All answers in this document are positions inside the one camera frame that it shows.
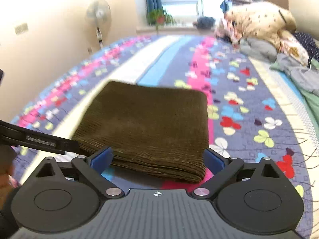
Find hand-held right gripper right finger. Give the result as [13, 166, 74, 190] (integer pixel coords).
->
[193, 147, 280, 200]

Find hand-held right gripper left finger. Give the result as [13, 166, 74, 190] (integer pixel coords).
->
[35, 146, 125, 200]

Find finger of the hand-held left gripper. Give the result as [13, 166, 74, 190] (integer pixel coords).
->
[0, 120, 82, 155]

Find brown corduroy pants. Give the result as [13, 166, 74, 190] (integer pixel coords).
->
[71, 81, 210, 184]

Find butterfly print bed sheet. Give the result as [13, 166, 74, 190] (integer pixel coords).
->
[10, 34, 319, 239]

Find green garment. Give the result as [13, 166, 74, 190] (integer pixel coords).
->
[270, 60, 319, 133]

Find large bluish grey garment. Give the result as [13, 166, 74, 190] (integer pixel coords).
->
[274, 53, 319, 93]

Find dark blue bag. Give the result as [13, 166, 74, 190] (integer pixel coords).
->
[193, 16, 216, 31]

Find white standing fan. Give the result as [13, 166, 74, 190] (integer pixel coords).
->
[85, 0, 111, 54]

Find dark blue dotted pillow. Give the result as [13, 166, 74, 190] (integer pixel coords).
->
[291, 31, 319, 62]

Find potted green plant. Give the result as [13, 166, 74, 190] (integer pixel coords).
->
[147, 8, 175, 34]

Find wall outlet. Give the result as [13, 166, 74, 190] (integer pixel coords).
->
[14, 23, 29, 35]

